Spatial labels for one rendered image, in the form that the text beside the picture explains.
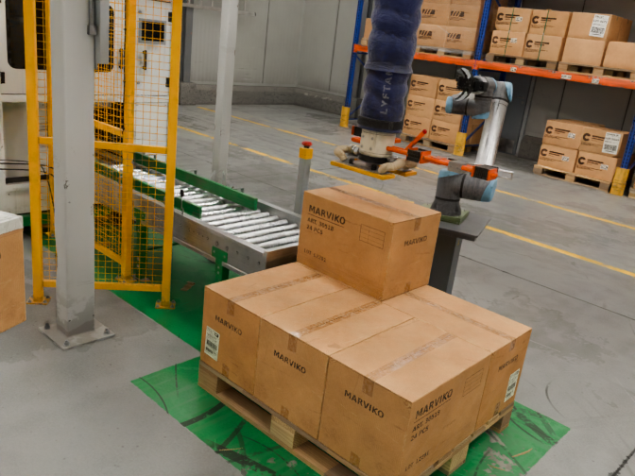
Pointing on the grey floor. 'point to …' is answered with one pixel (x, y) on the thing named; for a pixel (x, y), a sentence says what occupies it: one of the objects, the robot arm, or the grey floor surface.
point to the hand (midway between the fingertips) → (459, 84)
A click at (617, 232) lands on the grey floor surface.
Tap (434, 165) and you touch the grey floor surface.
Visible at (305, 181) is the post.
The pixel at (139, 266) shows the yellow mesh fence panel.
